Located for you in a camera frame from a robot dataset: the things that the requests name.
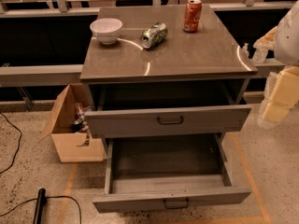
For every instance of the red coke can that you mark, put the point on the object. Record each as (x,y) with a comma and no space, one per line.
(192,15)

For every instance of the grey metal railing shelf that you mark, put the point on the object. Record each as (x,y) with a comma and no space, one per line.
(39,74)

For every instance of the green crushed soda can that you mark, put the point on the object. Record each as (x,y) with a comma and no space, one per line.
(154,35)

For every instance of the grey open drawer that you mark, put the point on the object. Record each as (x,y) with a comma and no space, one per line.
(167,121)
(167,172)

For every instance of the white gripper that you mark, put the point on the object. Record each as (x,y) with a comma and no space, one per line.
(288,41)

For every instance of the snack bags in box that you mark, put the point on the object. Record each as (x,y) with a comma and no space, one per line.
(80,125)

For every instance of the white bowl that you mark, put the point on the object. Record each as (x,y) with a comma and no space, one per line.
(106,30)

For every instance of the grey middle open drawer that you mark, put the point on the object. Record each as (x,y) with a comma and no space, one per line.
(167,172)

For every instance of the clear sanitizer pump bottle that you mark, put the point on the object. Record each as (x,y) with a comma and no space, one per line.
(260,55)

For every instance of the grey upper open drawer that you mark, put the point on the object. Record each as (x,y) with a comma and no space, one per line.
(167,121)

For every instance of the small clear pump bottle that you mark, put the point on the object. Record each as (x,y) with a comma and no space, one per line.
(245,48)

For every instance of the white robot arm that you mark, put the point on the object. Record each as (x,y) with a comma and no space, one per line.
(286,47)

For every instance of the grey drawer cabinet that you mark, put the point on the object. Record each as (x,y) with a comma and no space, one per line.
(205,68)

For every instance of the cardboard box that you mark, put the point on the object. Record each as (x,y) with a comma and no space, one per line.
(71,146)

